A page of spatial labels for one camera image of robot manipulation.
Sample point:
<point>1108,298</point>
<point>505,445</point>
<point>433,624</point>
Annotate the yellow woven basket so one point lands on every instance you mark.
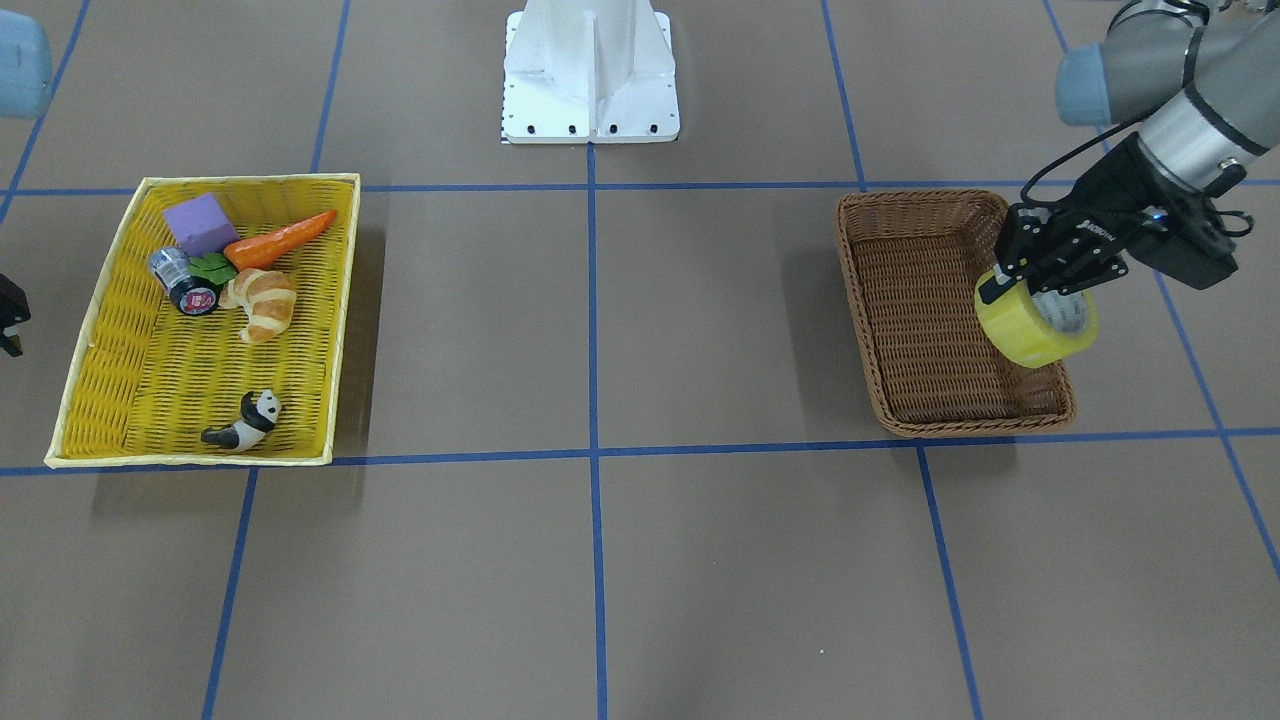
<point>145,380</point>

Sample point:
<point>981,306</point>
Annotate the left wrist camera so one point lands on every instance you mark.
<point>1188,241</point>

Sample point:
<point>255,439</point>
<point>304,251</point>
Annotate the panda figurine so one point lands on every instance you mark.
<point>258,414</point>

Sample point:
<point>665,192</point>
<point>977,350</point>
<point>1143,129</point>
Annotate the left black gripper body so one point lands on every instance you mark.
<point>1112,193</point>

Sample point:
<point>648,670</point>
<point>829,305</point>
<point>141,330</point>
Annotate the brown wicker basket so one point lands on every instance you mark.
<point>911,262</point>

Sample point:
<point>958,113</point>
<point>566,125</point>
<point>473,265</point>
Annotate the toy croissant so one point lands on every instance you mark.
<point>266,297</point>

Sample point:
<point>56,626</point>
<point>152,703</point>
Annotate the purple foam block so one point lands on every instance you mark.
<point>200,226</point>

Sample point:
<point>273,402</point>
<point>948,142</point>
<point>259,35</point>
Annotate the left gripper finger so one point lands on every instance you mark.
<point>995,284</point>

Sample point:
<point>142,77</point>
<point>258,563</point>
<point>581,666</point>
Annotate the orange toy carrot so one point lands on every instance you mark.
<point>261,252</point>

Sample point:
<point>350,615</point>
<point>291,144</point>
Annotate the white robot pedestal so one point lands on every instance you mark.
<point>589,72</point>

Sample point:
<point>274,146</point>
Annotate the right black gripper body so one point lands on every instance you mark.
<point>10,310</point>

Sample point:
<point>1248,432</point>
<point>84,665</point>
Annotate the yellow tape roll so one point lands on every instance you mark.
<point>1039,329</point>

